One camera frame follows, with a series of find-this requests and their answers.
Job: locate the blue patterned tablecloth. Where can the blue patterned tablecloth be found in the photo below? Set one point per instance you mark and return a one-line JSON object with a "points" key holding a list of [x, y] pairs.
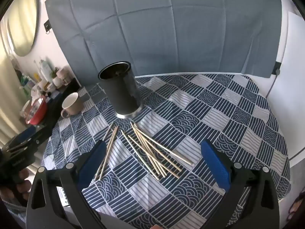
{"points": [[202, 114]]}

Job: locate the pink lidded jar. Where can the pink lidded jar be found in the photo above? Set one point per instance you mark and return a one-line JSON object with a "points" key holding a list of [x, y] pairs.
{"points": [[63, 76]]}

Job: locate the red bowl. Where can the red bowl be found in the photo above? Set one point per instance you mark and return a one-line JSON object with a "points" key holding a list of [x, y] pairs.
{"points": [[38, 112]]}

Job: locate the small potted plant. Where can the small potted plant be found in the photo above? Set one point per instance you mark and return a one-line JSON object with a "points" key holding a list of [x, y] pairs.
{"points": [[56, 80]]}

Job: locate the oval wall mirror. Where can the oval wall mirror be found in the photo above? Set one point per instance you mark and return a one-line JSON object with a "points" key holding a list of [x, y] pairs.
{"points": [[22, 19]]}

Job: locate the black backdrop clip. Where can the black backdrop clip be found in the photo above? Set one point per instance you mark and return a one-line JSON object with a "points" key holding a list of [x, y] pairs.
{"points": [[277, 68]]}

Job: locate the beige ceramic mug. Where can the beige ceramic mug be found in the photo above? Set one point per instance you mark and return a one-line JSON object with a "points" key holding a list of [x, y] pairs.
{"points": [[72, 105]]}

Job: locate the white plastic bottle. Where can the white plastic bottle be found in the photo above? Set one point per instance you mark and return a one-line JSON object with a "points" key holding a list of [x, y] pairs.
{"points": [[45, 70]]}

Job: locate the black cylindrical utensil holder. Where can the black cylindrical utensil holder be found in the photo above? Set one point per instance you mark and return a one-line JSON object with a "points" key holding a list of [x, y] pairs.
{"points": [[120, 93]]}

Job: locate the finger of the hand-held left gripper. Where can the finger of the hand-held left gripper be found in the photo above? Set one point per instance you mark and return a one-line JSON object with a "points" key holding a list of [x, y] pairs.
{"points": [[23, 132], [28, 149]]}

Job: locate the pile of wooden chopsticks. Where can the pile of wooden chopsticks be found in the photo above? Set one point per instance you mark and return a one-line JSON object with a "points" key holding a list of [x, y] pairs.
{"points": [[145, 150]]}

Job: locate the dark slipper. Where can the dark slipper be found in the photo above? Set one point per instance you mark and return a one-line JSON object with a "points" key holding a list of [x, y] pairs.
{"points": [[295, 207]]}

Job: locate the person's left hand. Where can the person's left hand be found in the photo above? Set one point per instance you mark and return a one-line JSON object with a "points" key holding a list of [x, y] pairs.
{"points": [[23, 184]]}

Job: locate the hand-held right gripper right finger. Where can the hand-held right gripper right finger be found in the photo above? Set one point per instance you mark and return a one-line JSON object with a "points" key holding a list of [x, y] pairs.
{"points": [[215, 164]]}

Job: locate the white board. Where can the white board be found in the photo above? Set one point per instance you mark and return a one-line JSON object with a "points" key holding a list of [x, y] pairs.
{"points": [[295, 76]]}

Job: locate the grey backdrop cloth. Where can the grey backdrop cloth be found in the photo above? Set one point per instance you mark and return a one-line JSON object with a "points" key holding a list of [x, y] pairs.
{"points": [[166, 28]]}

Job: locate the beige curtain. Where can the beige curtain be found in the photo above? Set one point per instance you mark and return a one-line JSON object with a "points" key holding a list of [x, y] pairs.
{"points": [[7, 105]]}

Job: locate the black side table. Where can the black side table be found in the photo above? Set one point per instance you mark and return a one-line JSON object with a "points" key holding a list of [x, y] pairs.
{"points": [[56, 111]]}

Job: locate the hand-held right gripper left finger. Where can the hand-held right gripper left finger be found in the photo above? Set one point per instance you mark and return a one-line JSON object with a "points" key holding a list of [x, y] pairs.
{"points": [[91, 163]]}

